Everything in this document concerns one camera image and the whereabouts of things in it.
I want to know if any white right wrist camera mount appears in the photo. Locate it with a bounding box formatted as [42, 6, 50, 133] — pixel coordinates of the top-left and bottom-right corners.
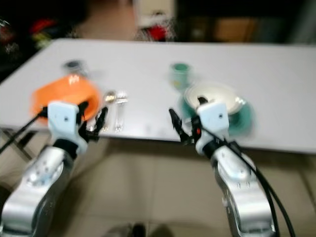
[195, 101, 231, 155]

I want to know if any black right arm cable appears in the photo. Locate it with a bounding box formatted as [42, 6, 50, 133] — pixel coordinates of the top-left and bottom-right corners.
[220, 136, 298, 237]

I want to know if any small red floor object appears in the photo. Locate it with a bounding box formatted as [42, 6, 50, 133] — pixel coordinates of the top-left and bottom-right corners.
[147, 26, 169, 42]

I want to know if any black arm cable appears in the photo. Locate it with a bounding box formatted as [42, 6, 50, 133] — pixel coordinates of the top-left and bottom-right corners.
[220, 136, 298, 237]
[0, 110, 50, 155]

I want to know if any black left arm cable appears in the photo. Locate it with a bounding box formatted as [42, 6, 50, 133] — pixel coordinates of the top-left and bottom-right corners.
[0, 110, 50, 155]

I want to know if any silver spoon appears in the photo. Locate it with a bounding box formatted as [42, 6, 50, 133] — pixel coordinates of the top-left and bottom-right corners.
[103, 91, 117, 132]

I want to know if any green cup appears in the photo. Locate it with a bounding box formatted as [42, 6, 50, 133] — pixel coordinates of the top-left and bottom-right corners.
[169, 62, 191, 89]

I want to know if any small grey cup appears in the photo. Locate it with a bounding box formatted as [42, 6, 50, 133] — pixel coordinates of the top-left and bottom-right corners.
[63, 61, 83, 77]

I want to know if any white bowl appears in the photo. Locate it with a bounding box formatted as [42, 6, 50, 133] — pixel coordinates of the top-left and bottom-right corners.
[184, 82, 246, 116]

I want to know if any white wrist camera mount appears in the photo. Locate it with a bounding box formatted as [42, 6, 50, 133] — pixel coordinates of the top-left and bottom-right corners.
[195, 101, 231, 155]
[47, 101, 81, 145]

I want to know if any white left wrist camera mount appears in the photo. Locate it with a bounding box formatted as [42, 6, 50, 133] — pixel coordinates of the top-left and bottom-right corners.
[47, 101, 81, 145]

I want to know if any metal table leg frame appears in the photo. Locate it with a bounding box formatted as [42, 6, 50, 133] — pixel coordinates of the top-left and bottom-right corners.
[0, 128, 41, 166]

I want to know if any orange plate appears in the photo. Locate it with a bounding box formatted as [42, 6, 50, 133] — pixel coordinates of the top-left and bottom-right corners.
[31, 75, 99, 123]

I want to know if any brown cardboard box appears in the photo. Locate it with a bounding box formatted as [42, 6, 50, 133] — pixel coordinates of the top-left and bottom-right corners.
[213, 17, 258, 43]

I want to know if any red background object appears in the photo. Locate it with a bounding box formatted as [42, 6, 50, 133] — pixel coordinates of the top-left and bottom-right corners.
[30, 19, 58, 35]

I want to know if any white background box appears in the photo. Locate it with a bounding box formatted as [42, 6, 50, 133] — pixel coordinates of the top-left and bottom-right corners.
[132, 0, 176, 29]

